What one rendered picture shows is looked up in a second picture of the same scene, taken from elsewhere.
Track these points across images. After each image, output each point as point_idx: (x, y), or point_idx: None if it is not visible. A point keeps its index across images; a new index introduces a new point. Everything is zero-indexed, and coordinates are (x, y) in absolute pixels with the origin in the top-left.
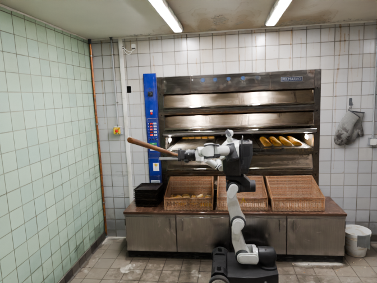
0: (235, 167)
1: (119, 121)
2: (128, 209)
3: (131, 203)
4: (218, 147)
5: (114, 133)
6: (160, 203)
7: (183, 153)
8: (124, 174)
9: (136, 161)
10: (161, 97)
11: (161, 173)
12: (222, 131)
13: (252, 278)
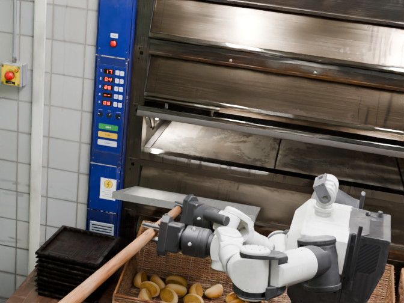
0: (326, 296)
1: (21, 48)
2: (14, 301)
3: (28, 279)
4: (284, 267)
5: (2, 80)
6: (104, 293)
7: (174, 236)
8: (20, 192)
9: (57, 165)
10: (149, 1)
11: (121, 208)
12: (306, 133)
13: None
